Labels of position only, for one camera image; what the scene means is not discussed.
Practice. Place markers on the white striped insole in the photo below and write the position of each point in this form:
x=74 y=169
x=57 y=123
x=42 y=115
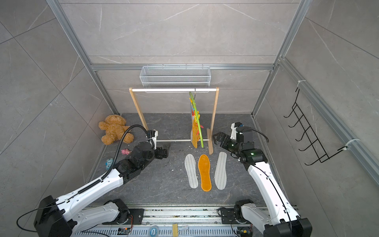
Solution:
x=190 y=166
x=220 y=177

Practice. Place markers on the small blue toy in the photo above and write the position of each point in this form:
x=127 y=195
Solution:
x=109 y=163

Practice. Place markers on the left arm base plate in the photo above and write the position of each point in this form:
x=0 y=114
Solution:
x=132 y=216

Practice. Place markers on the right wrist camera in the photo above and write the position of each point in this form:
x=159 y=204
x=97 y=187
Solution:
x=234 y=126

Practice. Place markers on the black wall hook rack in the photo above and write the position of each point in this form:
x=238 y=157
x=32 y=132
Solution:
x=309 y=134

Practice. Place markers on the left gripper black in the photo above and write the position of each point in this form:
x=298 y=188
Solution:
x=160 y=155

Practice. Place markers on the brown teddy bear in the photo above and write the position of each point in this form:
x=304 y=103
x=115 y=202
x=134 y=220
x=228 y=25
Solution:
x=114 y=127

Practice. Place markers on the small pink toy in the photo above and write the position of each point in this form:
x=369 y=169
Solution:
x=125 y=152

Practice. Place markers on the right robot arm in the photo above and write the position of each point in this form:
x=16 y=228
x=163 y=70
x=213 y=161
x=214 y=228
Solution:
x=282 y=219

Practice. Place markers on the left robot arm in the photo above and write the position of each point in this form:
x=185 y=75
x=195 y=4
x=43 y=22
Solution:
x=68 y=214

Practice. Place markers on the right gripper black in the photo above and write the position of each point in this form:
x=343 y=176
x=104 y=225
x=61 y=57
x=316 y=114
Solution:
x=227 y=138

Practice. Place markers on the white wire mesh basket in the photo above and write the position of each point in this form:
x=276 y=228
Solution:
x=175 y=77

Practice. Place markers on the orange fuzzy insole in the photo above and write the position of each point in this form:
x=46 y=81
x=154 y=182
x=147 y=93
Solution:
x=204 y=170

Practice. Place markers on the aluminium floor rail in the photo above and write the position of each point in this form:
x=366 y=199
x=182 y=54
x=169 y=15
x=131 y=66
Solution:
x=170 y=221

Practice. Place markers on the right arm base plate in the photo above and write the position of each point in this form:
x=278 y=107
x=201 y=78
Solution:
x=232 y=215

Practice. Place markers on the wooden clothes rack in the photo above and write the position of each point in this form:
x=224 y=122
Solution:
x=176 y=127

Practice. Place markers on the green clip hanger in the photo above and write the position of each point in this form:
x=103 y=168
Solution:
x=195 y=113

